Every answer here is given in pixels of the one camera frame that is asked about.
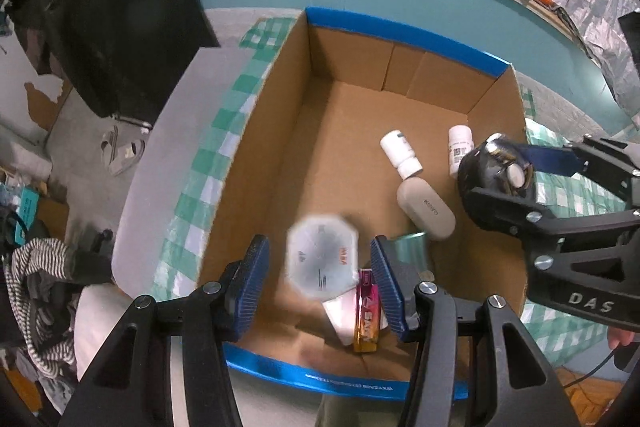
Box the person's right hand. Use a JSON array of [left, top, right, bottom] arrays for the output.
[[607, 328, 637, 350]]

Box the black hanging cloth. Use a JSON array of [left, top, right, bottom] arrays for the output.
[[0, 0, 221, 118]]

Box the dark clothes pile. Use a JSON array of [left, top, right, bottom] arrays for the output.
[[0, 202, 116, 348]]

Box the cardboard box blue rim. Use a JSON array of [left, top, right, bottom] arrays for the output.
[[197, 7, 531, 400]]

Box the white earbud case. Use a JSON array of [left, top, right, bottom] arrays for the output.
[[396, 177, 457, 242]]

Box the black round wheel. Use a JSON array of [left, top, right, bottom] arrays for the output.
[[457, 133, 538, 228]]

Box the white pill bottle blue label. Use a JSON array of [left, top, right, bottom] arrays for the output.
[[447, 124, 475, 180]]

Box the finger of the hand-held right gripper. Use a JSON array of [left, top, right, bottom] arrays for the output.
[[517, 134, 640, 206], [466, 186, 640, 239]]

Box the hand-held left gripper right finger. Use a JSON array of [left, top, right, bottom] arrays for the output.
[[369, 235, 571, 427]]

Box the striped cloth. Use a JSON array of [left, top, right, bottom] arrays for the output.
[[10, 237, 81, 378]]

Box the green checkered tablecloth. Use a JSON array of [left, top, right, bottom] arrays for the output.
[[152, 17, 640, 368]]

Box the teal box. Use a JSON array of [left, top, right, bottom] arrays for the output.
[[15, 187, 41, 248]]

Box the wooden plank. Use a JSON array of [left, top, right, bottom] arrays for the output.
[[482, 0, 576, 42]]

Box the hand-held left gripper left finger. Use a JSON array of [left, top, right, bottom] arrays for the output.
[[60, 234, 271, 427]]

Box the pink and gold packet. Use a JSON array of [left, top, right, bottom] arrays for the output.
[[353, 269, 382, 354]]

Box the white octagonal pill organizer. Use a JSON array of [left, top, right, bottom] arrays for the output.
[[286, 213, 359, 299]]

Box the black cable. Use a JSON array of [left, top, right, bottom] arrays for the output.
[[564, 347, 622, 389]]

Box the small white bottle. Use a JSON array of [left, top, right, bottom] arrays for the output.
[[380, 129, 424, 180]]

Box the white packet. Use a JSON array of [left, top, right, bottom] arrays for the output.
[[321, 289, 393, 347]]

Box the grey slipper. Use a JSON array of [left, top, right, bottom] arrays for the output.
[[100, 127, 148, 178]]

